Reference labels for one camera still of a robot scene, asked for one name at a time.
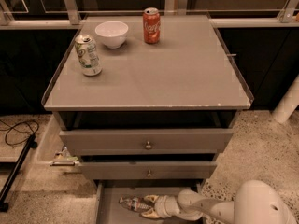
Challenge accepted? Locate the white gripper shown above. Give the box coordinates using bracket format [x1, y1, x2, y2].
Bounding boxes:
[141, 195, 180, 219]

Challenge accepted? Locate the clear plastic water bottle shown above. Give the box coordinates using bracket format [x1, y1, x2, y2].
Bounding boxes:
[119, 196, 153, 213]

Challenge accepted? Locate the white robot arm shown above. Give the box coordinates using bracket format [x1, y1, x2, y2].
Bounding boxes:
[141, 180, 297, 224]

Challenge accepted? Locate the grey bottom drawer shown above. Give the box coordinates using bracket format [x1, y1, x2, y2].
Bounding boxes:
[96, 180, 206, 224]

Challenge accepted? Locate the grey drawer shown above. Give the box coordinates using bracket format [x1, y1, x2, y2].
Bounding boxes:
[96, 180, 206, 224]
[60, 129, 233, 156]
[79, 161, 217, 180]

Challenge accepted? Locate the grey middle drawer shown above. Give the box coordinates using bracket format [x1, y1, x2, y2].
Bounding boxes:
[79, 161, 217, 180]

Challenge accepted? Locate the grey drawer cabinet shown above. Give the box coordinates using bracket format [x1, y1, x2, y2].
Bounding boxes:
[41, 13, 254, 185]

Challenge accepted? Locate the grey top drawer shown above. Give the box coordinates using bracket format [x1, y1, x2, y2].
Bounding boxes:
[60, 129, 233, 156]

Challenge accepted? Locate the clear plastic floor bin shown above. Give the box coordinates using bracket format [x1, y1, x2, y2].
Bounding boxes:
[36, 116, 78, 166]

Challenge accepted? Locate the black stand leg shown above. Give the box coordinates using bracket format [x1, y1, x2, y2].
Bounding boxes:
[0, 134, 37, 212]

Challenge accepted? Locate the white green soda can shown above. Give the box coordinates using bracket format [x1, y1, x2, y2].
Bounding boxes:
[75, 35, 102, 77]

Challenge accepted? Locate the white ceramic bowl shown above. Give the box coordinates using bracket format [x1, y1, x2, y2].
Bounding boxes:
[95, 21, 129, 49]

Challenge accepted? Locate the red soda can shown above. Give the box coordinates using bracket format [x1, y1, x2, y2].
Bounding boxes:
[143, 7, 161, 44]

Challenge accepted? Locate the black cable on floor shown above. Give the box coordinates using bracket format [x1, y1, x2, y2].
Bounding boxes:
[0, 119, 40, 147]

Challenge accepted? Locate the white pipe post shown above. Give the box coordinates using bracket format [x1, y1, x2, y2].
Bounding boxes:
[272, 75, 299, 123]

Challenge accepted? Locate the metal railing frame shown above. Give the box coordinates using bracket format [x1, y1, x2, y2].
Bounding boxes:
[0, 0, 299, 30]

